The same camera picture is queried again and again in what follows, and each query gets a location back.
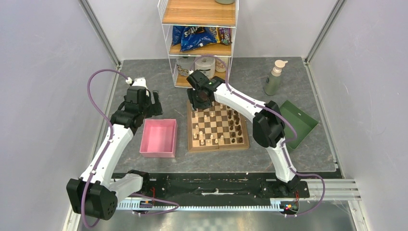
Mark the wooden chess board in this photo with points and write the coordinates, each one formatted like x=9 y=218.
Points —
x=218 y=128

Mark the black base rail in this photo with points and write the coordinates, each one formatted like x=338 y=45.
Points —
x=228 y=189

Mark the pink plastic bin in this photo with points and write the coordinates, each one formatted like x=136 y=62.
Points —
x=159 y=138

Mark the green soap pump bottle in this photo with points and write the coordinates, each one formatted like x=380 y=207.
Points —
x=274 y=79

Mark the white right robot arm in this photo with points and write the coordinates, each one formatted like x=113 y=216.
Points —
x=268 y=123

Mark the dark candy bag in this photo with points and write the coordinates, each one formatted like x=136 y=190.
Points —
x=224 y=35

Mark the white toilet paper roll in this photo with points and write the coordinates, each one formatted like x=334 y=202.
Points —
x=206 y=65

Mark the green plastic bin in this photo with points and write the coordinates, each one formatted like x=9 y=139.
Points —
x=302 y=123

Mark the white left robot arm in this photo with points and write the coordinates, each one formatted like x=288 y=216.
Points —
x=93 y=194

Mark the pink printed cup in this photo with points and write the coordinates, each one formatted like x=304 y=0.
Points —
x=221 y=64

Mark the white patterned mug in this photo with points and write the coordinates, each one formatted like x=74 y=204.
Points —
x=184 y=64

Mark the white wire wooden shelf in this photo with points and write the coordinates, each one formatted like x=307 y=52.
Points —
x=206 y=13

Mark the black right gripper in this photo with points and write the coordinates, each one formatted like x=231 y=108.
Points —
x=191 y=93

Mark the blue chips bag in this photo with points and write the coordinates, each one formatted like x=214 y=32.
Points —
x=192 y=37

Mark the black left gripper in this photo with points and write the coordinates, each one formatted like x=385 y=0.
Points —
x=156 y=108

